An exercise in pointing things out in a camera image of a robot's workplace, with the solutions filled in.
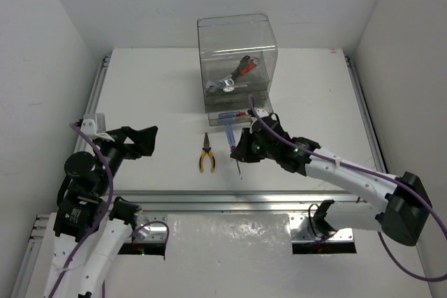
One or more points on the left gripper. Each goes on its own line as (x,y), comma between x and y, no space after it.
(123,142)

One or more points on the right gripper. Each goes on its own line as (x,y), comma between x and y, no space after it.
(242,151)

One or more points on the blue handle screwdriver long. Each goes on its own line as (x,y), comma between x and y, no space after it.
(232,145)

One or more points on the red blue small screwdriver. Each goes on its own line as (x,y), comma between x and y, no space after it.
(230,115)

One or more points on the smoky bottom tray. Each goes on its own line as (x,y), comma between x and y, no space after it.
(214,120)

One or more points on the smoky tray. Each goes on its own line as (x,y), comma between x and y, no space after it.
(214,120)
(218,66)
(261,99)

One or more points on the black handle adjustable wrench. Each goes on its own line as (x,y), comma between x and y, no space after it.
(213,87)

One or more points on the clear acrylic box cover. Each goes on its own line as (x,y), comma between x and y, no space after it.
(235,33)

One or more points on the red handle adjustable wrench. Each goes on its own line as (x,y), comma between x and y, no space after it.
(246,65)

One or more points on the red clear screwdriver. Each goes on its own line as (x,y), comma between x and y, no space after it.
(228,105)

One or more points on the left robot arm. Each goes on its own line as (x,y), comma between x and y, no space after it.
(91,225)

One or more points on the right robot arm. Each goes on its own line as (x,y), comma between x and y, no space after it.
(396,206)

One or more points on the yellow long-nose pliers left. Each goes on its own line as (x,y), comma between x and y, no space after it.
(206,151)

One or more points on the smoky top tray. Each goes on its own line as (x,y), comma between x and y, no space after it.
(218,66)

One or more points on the aluminium frame rail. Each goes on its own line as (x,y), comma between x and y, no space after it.
(162,87)

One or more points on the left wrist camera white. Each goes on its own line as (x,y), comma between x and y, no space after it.
(93,126)

